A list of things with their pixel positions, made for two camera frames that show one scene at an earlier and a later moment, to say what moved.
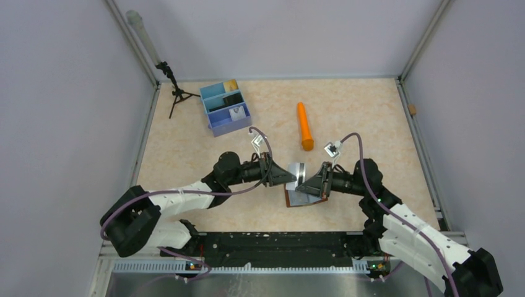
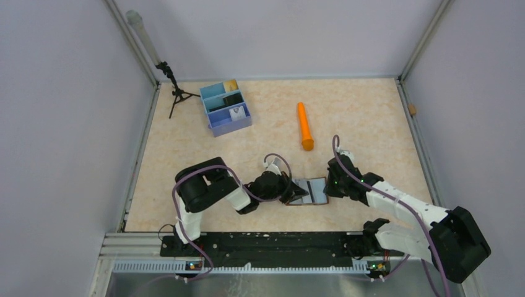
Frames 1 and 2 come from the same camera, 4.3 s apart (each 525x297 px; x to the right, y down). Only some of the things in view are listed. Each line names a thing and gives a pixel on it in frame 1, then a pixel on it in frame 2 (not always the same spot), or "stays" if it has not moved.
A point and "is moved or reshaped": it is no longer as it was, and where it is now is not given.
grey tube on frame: (136, 19) stays
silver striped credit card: (298, 169) is moved or reshaped
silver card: (237, 113) stays
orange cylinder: (307, 140) stays
